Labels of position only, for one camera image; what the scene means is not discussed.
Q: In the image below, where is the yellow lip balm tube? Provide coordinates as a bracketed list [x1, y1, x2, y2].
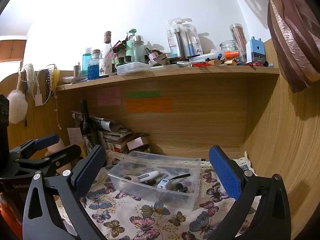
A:
[79, 143, 87, 159]

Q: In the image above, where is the white notepaper sheet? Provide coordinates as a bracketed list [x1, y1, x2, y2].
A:
[67, 127, 84, 145]

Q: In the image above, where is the white fluffy puff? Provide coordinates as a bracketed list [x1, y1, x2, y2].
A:
[7, 90, 28, 124]

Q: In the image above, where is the dark wine bottle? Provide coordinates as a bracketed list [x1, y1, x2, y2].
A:
[80, 100, 99, 147]

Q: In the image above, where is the stack of books and papers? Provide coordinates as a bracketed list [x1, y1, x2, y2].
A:
[71, 109, 151, 153]

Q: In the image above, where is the white round jar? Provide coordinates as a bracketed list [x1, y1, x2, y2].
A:
[118, 175, 137, 190]

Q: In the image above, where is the butterfly print lace cloth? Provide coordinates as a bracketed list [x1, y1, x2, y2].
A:
[80, 151, 234, 239]

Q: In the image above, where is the pink sticky note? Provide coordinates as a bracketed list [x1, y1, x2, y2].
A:
[98, 87, 121, 106]

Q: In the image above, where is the white thermometer device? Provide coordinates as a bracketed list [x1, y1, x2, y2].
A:
[137, 170, 160, 183]

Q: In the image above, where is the clear plastic storage box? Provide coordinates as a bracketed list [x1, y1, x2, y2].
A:
[108, 151, 201, 210]

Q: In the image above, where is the blue liquid bottle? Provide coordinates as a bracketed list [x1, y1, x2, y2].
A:
[87, 49, 100, 80]

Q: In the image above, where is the white mug with print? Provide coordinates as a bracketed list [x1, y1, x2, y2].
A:
[99, 57, 113, 76]

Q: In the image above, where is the white small bottle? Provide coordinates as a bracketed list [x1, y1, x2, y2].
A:
[157, 179, 171, 190]

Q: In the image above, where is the green sticky note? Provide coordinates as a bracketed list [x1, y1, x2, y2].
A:
[128, 91, 161, 99]

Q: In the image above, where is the clear shallow tray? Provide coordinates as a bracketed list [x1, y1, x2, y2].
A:
[117, 62, 150, 75]

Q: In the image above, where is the orange sticky note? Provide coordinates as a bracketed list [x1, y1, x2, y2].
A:
[126, 98, 173, 113]

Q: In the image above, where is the green pump bottle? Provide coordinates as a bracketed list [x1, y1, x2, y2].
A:
[126, 29, 137, 62]

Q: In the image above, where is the wooden shelf board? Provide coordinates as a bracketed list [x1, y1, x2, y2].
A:
[56, 66, 280, 92]

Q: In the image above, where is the blue pencil sharpener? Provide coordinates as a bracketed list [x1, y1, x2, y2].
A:
[246, 36, 266, 64]

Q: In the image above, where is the glass jar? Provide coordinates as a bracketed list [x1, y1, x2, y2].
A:
[220, 40, 239, 51]

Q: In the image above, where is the clear tube of pencils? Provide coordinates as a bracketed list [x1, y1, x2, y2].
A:
[229, 23, 247, 59]

